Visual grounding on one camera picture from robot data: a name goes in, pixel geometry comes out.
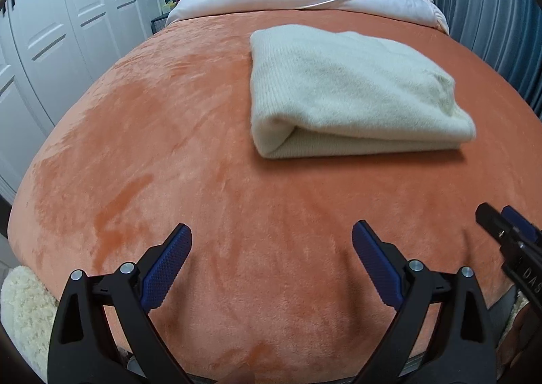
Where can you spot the grey bedside table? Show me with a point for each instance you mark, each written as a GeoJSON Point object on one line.
{"type": "Point", "coordinates": [159, 24]}

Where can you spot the white panelled wardrobe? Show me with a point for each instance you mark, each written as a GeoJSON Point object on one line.
{"type": "Point", "coordinates": [55, 19]}

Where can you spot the cream knitted cardigan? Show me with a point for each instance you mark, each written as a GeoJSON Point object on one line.
{"type": "Point", "coordinates": [338, 87]}

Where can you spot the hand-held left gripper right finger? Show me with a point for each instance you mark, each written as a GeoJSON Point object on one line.
{"type": "Point", "coordinates": [374, 265]}

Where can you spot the small yellow object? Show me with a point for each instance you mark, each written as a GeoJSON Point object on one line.
{"type": "Point", "coordinates": [170, 6]}

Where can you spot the person's right forearm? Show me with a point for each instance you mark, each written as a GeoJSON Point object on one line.
{"type": "Point", "coordinates": [525, 337]}

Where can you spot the orange plush blanket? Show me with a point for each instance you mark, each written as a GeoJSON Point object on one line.
{"type": "Point", "coordinates": [169, 134]}

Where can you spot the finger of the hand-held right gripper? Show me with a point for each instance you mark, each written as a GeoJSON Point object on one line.
{"type": "Point", "coordinates": [523, 225]}
{"type": "Point", "coordinates": [493, 223]}

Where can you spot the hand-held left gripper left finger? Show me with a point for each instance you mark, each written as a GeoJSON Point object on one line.
{"type": "Point", "coordinates": [167, 265]}

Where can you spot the blue grey curtain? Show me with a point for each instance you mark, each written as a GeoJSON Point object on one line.
{"type": "Point", "coordinates": [487, 7]}

